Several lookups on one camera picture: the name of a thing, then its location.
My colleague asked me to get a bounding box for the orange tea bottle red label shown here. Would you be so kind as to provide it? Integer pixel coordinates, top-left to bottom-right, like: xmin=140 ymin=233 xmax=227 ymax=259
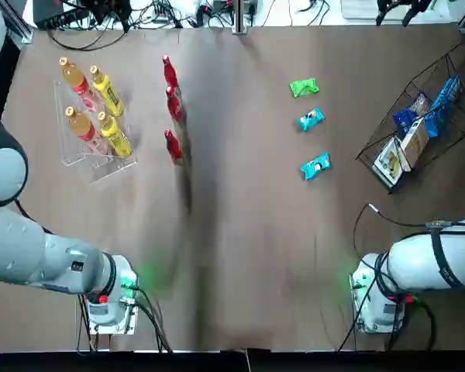
xmin=58 ymin=57 xmax=100 ymax=112
xmin=64 ymin=106 xmax=109 ymax=155

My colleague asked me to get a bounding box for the tall blue cookie packet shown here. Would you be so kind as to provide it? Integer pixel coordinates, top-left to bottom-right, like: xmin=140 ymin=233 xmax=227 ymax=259
xmin=429 ymin=74 xmax=465 ymax=139

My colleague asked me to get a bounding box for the black box red logo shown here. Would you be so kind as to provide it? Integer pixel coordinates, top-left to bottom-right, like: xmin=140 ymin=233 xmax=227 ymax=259
xmin=33 ymin=0 xmax=83 ymax=30

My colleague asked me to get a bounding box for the black cable silver plug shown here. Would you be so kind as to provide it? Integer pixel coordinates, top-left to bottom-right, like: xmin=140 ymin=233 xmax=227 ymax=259
xmin=352 ymin=202 xmax=431 ymax=253

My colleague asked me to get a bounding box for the teal chips packet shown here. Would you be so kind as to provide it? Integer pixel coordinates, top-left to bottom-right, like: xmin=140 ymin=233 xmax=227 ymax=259
xmin=300 ymin=151 xmax=333 ymax=181
xmin=296 ymin=107 xmax=326 ymax=132

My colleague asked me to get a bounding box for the black arm base cable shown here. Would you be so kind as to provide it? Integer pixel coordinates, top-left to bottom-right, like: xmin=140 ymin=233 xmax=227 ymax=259
xmin=131 ymin=286 xmax=174 ymax=353

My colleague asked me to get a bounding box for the yellow drink bottle green label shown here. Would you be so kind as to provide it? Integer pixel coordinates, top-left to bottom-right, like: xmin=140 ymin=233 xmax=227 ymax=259
xmin=96 ymin=111 xmax=133 ymax=158
xmin=89 ymin=64 xmax=125 ymax=117

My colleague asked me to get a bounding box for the black looped cable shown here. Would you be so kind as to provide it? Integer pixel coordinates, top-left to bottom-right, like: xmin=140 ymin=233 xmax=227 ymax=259
xmin=46 ymin=26 xmax=129 ymax=51

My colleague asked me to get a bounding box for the red cola bottle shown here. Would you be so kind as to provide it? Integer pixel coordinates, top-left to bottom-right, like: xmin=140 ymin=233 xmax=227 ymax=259
xmin=161 ymin=55 xmax=180 ymax=88
xmin=165 ymin=85 xmax=185 ymax=124
xmin=164 ymin=129 xmax=184 ymax=166

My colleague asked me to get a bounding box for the aluminium post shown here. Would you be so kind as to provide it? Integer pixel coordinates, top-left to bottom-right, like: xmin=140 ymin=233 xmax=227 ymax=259
xmin=232 ymin=0 xmax=253 ymax=36

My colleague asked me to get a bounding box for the small blue snack packet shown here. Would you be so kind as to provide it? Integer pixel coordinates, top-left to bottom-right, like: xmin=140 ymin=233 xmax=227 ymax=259
xmin=393 ymin=107 xmax=416 ymax=136

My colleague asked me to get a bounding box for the white box food picture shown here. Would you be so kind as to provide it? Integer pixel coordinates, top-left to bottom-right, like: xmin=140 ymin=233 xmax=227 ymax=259
xmin=372 ymin=136 xmax=405 ymax=186

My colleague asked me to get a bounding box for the clear acrylic shelf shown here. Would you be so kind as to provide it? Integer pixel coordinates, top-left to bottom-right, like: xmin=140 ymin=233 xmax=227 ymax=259
xmin=53 ymin=79 xmax=139 ymax=183

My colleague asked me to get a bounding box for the white brown snack box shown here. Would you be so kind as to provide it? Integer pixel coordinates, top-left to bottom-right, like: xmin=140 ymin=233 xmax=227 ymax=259
xmin=399 ymin=115 xmax=430 ymax=172

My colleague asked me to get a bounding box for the green chips packet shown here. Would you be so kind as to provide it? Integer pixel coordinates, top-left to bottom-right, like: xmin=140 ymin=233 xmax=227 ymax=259
xmin=289 ymin=77 xmax=320 ymax=99

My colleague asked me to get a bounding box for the tan cracker print packet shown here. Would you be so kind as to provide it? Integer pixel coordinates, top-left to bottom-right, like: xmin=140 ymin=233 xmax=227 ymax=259
xmin=410 ymin=91 xmax=432 ymax=117

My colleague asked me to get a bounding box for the black wire basket rack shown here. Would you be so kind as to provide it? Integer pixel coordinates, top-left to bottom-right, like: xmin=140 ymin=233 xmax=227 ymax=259
xmin=355 ymin=41 xmax=465 ymax=195

